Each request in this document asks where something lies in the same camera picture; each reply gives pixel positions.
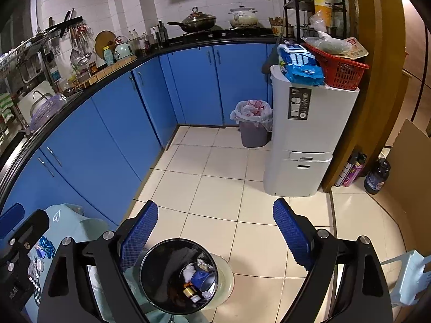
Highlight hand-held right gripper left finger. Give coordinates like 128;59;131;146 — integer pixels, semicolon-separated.
37;201;159;323

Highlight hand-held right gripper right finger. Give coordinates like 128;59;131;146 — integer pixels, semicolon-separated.
273;198;394;323

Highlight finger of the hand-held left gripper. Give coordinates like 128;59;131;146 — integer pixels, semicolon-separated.
5;209;50;259
0;203;26;239

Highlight blue foil wrapper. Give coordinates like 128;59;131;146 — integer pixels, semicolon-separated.
36;237;56;259

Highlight black round trash bin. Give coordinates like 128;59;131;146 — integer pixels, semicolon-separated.
139;239;219;315

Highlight dark glass jar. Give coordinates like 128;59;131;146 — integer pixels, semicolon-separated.
182;284;203;304

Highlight light blue printed tablecloth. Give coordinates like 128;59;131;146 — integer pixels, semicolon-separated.
20;203;149;323

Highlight pale blue bowl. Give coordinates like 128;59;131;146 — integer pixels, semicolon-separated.
86;265;106;293

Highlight pink spray can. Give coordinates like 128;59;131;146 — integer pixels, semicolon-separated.
342;155;367;188

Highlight white tall storage cabinet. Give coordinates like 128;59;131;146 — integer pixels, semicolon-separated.
263;64;361;197

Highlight dark blue jar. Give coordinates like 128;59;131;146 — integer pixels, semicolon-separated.
364;158;392;195

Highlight grey bin with plastic bag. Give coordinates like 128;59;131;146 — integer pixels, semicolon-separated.
230;100;273;149

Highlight green striped towel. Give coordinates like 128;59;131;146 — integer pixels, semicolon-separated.
0;92;16;123

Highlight purple plastic colander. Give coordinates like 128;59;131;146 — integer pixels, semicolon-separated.
29;94;68;132

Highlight blue kitchen cabinets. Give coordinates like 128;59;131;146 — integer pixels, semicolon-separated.
0;42;280;239

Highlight light blue plastic stool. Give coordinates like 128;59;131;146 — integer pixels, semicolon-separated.
380;250;431;307

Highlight brown cardboard sheet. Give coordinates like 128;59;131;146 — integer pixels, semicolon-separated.
379;118;431;216

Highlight steel dish rack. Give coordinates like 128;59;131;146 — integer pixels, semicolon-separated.
0;30;56;85

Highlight red plastic basket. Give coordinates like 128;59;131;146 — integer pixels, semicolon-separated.
303;38;370;91

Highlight long wooden board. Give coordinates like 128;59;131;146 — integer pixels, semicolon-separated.
76;55;137;88

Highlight blue white plastic bag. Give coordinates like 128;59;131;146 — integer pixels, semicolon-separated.
277;43;326;86

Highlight dark hanging bag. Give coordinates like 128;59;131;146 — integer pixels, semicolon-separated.
261;42;281;76

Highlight hanging metal ladles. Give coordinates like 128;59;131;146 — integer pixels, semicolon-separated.
69;23;93;66

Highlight mint green kettle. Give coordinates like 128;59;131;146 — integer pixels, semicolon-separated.
114;36;132;60

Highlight clear plastic bag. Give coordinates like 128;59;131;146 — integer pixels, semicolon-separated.
305;10;352;56

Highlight round wooden board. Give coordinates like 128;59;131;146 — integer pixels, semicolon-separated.
94;30;117;52

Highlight dark oil bottle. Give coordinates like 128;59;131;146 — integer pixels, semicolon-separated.
158;20;168;48

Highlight black knife rack bar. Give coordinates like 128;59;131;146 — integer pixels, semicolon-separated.
44;15;84;32

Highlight black gas stove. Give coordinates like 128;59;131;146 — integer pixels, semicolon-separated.
182;27;273;39

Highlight white patterned pot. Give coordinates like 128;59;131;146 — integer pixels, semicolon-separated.
229;6;259;28

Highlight dark wok with glass lid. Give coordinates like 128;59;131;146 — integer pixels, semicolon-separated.
166;7;218;33

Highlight black metal shelf rack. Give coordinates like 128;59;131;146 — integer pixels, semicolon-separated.
282;0;347;41

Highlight yellow spray bottle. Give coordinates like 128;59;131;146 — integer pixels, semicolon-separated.
313;0;334;27

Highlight wooden door frame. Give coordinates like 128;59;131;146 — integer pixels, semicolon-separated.
321;0;409;192

